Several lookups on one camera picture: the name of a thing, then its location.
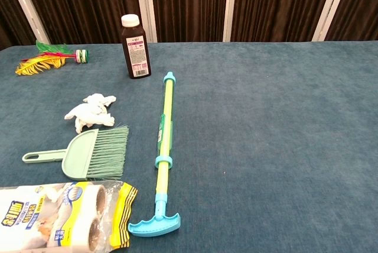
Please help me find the clear lint roller refill bag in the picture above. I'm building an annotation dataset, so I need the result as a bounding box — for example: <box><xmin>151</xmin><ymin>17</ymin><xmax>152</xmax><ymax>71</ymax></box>
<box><xmin>0</xmin><ymin>179</ymin><xmax>139</xmax><ymax>253</ymax></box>

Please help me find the brown pleated curtain panel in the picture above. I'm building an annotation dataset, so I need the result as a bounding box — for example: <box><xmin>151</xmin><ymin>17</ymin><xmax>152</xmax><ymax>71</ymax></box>
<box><xmin>324</xmin><ymin>0</ymin><xmax>378</xmax><ymax>41</ymax></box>
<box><xmin>0</xmin><ymin>0</ymin><xmax>37</xmax><ymax>51</ymax></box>
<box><xmin>17</xmin><ymin>0</ymin><xmax>142</xmax><ymax>46</ymax></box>
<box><xmin>230</xmin><ymin>0</ymin><xmax>338</xmax><ymax>43</ymax></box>
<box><xmin>149</xmin><ymin>0</ymin><xmax>230</xmax><ymax>43</ymax></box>

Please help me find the white metal frame post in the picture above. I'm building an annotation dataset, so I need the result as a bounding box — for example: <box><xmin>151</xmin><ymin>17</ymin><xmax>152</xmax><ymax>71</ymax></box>
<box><xmin>133</xmin><ymin>0</ymin><xmax>158</xmax><ymax>44</ymax></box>
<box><xmin>311</xmin><ymin>0</ymin><xmax>354</xmax><ymax>42</ymax></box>
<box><xmin>2</xmin><ymin>0</ymin><xmax>51</xmax><ymax>46</ymax></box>
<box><xmin>222</xmin><ymin>0</ymin><xmax>239</xmax><ymax>43</ymax></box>

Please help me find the white lint roller refill roll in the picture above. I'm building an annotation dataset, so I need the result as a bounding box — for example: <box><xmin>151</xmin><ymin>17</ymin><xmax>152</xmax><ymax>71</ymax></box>
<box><xmin>44</xmin><ymin>216</ymin><xmax>105</xmax><ymax>250</ymax></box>
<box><xmin>0</xmin><ymin>182</ymin><xmax>107</xmax><ymax>224</ymax></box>

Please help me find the colourful feather shuttlecock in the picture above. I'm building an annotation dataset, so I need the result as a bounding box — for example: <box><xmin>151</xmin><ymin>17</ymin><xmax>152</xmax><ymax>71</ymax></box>
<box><xmin>15</xmin><ymin>39</ymin><xmax>90</xmax><ymax>77</ymax></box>

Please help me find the teal velvet tablecloth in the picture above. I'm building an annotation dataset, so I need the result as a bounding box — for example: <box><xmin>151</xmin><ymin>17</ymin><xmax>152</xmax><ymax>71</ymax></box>
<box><xmin>0</xmin><ymin>40</ymin><xmax>378</xmax><ymax>253</ymax></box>

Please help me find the green plastic hand brush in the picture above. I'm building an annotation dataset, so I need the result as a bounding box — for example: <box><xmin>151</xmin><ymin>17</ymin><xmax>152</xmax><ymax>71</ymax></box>
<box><xmin>22</xmin><ymin>125</ymin><xmax>130</xmax><ymax>181</ymax></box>

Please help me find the small white tissue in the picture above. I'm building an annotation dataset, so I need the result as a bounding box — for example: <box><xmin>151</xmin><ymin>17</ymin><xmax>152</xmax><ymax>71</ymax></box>
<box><xmin>83</xmin><ymin>93</ymin><xmax>117</xmax><ymax>109</ymax></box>

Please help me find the yellow-green blue toy water pump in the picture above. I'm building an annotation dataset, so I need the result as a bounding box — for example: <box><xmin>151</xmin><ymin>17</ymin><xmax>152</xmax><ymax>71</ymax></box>
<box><xmin>128</xmin><ymin>71</ymin><xmax>182</xmax><ymax>238</ymax></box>

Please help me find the dark juice bottle white cap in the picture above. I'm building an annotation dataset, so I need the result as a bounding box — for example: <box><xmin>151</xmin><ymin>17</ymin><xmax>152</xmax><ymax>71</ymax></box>
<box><xmin>120</xmin><ymin>14</ymin><xmax>152</xmax><ymax>80</ymax></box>

